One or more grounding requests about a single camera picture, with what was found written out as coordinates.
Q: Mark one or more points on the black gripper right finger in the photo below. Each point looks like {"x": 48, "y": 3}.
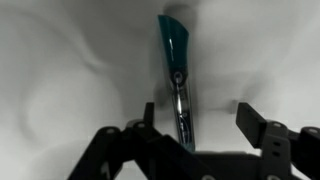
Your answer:
{"x": 275, "y": 143}

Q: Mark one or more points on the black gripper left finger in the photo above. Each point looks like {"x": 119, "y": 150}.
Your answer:
{"x": 150, "y": 150}

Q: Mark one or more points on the teal capped marker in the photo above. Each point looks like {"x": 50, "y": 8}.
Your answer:
{"x": 176, "y": 66}

